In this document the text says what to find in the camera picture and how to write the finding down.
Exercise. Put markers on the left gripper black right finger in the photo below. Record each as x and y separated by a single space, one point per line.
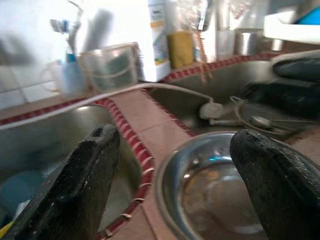
275 190

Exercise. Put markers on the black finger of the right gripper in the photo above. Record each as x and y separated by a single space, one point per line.
300 67
295 98

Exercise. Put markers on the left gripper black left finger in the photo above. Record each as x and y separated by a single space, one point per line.
70 190

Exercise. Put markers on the metal spoon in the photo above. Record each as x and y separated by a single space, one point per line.
261 121

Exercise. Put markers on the teal plastic mug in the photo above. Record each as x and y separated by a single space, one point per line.
20 190

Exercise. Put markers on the stainless steel bowl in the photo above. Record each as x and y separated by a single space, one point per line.
200 187

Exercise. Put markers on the white dish rack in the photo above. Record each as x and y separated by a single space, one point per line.
282 30

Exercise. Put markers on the blue plastic bowl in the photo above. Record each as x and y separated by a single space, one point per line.
310 18

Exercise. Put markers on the stainless steel cup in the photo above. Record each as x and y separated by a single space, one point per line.
248 42

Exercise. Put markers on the steel sink basin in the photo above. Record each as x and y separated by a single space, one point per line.
50 130
225 80

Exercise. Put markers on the translucent plastic container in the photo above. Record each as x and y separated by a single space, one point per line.
225 42

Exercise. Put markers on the white carton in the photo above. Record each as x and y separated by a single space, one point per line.
211 45

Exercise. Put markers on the mustard yellow sponge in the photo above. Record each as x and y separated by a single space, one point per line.
180 50

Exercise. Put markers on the clear plastic bucket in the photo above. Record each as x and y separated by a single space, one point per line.
112 72

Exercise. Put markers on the blue toothbrush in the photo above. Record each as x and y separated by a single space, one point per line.
71 57

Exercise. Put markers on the white bottle yellow cap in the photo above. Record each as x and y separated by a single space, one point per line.
157 50

